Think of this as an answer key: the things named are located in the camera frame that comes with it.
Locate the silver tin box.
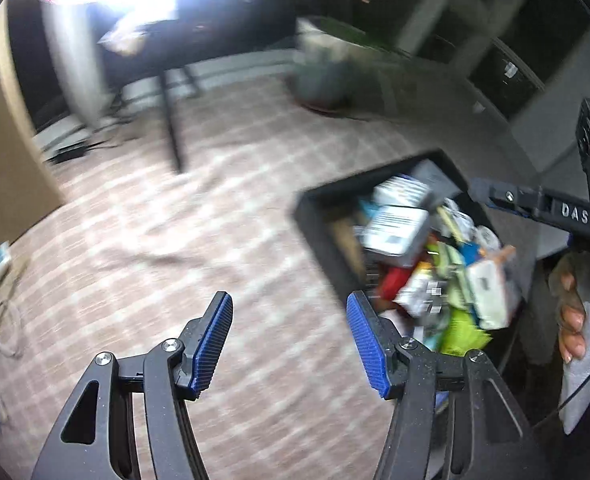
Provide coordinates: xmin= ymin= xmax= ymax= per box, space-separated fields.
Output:
xmin=360 ymin=206 xmax=429 ymax=268

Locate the person's right hand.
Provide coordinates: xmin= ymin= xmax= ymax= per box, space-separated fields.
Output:
xmin=548 ymin=252 xmax=590 ymax=365

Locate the red packet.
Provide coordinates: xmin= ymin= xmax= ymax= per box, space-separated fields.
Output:
xmin=379 ymin=266 xmax=414 ymax=301

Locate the light green packet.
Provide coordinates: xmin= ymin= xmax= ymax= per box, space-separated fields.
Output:
xmin=437 ymin=242 xmax=474 ymax=312

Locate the black storage bin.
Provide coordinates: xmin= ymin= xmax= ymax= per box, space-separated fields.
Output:
xmin=291 ymin=148 xmax=536 ymax=411

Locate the white dotted box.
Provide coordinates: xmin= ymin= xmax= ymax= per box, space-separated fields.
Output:
xmin=372 ymin=174 xmax=431 ymax=208

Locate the plaid table cloth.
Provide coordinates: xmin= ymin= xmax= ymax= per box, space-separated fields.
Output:
xmin=0 ymin=74 xmax=542 ymax=480

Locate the black desk leg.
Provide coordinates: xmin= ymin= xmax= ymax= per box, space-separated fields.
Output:
xmin=157 ymin=65 xmax=203 ymax=174

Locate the potted plant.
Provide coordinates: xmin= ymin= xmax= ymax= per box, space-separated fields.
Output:
xmin=289 ymin=15 xmax=408 ymax=117

